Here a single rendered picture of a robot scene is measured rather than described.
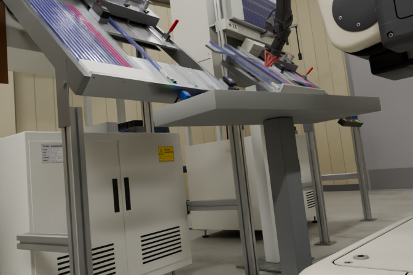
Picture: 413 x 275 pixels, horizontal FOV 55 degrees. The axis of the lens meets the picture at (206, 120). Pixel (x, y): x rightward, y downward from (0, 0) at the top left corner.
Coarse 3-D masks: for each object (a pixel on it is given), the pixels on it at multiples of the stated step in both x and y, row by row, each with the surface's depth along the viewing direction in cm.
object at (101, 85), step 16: (96, 80) 106; (112, 80) 110; (128, 80) 114; (144, 80) 118; (96, 96) 110; (112, 96) 114; (128, 96) 118; (144, 96) 122; (160, 96) 127; (176, 96) 133; (192, 96) 138
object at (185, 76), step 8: (144, 64) 136; (152, 64) 140; (160, 64) 145; (168, 64) 150; (152, 72) 134; (160, 72) 137; (168, 72) 142; (176, 72) 147; (184, 72) 152; (192, 72) 157; (200, 72) 163; (160, 80) 132; (168, 80) 135; (176, 80) 140; (184, 80) 144; (192, 80) 149; (200, 80) 154; (208, 80) 160; (208, 88) 151; (216, 88) 156
